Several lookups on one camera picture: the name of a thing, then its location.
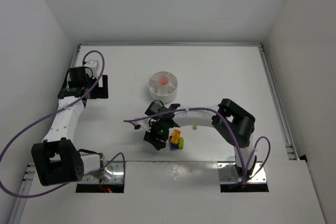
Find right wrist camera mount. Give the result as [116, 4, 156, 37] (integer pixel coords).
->
[132, 119, 151, 132]

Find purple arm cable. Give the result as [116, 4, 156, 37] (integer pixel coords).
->
[123, 106, 272, 184]
[0, 50, 125, 198]

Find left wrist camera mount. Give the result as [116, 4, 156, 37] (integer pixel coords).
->
[83, 60, 99, 78]

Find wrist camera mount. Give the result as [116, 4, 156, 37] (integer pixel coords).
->
[132, 119, 151, 132]
[83, 60, 99, 78]

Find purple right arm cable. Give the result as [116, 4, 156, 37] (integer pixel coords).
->
[123, 106, 272, 184]

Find blue lego brick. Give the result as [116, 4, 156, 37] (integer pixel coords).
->
[169, 136, 180, 151]

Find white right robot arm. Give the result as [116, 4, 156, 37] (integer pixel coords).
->
[139, 99, 256, 180]

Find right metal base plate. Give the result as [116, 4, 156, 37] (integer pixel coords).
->
[217, 162, 267, 185]

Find yellow lego plate brick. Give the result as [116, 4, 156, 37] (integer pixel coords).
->
[170, 130, 181, 145]

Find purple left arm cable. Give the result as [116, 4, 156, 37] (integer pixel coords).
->
[0, 50, 125, 198]

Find lime green curved lego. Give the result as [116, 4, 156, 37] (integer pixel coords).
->
[178, 137, 184, 150]

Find white round divided container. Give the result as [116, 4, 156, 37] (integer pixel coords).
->
[148, 71, 178, 103]

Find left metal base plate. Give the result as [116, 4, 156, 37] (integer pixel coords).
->
[78, 161, 124, 185]

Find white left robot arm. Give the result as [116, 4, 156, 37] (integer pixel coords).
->
[31, 60, 109, 186]

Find metal base plate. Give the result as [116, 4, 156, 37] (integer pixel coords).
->
[78, 161, 124, 185]
[217, 162, 267, 185]

